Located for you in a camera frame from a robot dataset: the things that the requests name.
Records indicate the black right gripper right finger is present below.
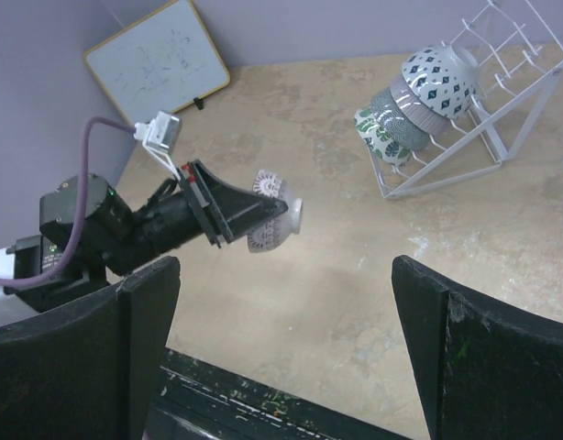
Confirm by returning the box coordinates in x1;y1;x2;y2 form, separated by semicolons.
392;256;563;439

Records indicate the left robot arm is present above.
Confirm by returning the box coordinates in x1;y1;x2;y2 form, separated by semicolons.
0;160;291;321

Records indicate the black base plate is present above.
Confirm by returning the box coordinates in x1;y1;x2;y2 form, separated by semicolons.
144;348;402;440

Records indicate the blue floral pattern bowl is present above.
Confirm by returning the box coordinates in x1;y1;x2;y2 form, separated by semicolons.
401;44;480;120

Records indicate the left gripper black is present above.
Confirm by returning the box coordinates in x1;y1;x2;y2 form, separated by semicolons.
178;159;289;248

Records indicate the small whiteboard yellow frame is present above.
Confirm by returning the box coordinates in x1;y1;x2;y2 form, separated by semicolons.
84;1;230;124

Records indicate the white wire dish rack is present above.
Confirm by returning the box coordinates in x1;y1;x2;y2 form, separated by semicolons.
369;1;563;199

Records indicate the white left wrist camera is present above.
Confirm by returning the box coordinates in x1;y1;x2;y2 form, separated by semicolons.
134;111;182;181

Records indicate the black whiteboard stand foot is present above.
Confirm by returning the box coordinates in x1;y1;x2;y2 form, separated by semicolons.
193;97;204;110

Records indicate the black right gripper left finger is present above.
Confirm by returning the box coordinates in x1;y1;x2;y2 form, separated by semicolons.
0;257;181;439

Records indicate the green leaf pattern bowl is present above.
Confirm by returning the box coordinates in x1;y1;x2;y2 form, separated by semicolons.
354;106;411;166

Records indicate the grey dotted red-rim bowl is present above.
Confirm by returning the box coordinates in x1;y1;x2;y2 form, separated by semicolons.
370;88;430;151

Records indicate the brown wheel pattern bowl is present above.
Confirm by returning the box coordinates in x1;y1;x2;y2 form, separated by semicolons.
246;168;304;255

